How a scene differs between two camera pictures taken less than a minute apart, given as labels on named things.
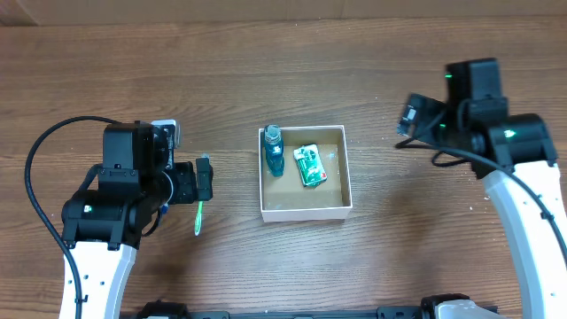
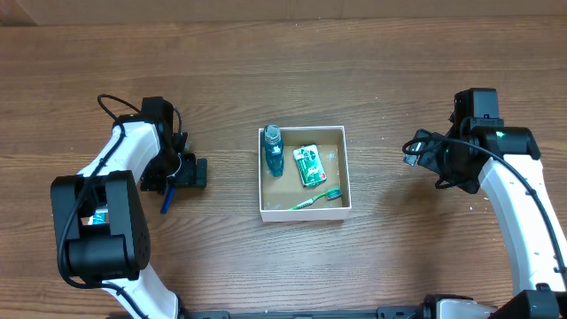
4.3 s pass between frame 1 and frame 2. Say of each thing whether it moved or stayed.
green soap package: stayed
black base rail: stayed
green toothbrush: moved
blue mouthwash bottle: stayed
